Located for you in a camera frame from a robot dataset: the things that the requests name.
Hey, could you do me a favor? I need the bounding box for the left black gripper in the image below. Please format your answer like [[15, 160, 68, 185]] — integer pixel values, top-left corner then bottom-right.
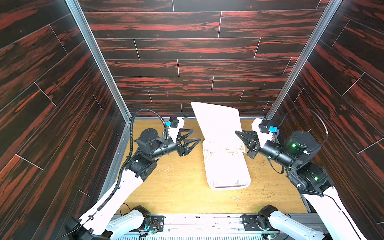
[[147, 129, 198, 162]]

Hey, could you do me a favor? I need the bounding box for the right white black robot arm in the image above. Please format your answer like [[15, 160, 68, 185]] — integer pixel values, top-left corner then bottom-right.
[[236, 131, 365, 240]]

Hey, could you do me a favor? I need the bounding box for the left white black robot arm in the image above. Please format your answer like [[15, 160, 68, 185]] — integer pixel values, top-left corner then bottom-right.
[[64, 129, 201, 240]]

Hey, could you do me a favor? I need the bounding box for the white plastic storage tray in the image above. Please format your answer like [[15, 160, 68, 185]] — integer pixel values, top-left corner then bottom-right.
[[203, 140, 251, 191]]

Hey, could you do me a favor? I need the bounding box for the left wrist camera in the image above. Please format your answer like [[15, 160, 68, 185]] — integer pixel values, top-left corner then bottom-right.
[[166, 117, 185, 143]]

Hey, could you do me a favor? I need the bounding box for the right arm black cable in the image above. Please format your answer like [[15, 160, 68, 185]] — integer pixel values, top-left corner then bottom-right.
[[277, 105, 330, 151]]

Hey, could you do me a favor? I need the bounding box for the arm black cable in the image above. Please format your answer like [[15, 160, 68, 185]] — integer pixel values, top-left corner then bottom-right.
[[89, 108, 166, 217], [277, 105, 330, 151]]

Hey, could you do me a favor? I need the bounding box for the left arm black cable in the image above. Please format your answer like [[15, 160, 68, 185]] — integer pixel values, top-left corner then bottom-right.
[[89, 108, 166, 217]]

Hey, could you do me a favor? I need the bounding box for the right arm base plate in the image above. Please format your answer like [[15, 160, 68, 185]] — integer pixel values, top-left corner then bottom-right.
[[240, 214, 262, 232]]

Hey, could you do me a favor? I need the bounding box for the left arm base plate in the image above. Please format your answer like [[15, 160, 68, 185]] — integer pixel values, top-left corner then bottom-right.
[[141, 215, 165, 232]]

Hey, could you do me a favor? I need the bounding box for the front aluminium rail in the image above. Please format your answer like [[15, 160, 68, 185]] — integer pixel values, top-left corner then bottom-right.
[[77, 213, 334, 240]]

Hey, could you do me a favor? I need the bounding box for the right aluminium frame post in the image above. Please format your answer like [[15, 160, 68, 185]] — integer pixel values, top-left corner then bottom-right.
[[266, 0, 342, 120]]

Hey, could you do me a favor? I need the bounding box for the aluminium frame post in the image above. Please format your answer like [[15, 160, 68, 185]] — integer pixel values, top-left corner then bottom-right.
[[65, 0, 132, 124], [266, 0, 342, 120]]

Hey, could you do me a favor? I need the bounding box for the left aluminium frame post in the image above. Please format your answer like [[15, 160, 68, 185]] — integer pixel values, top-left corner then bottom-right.
[[65, 0, 132, 124]]

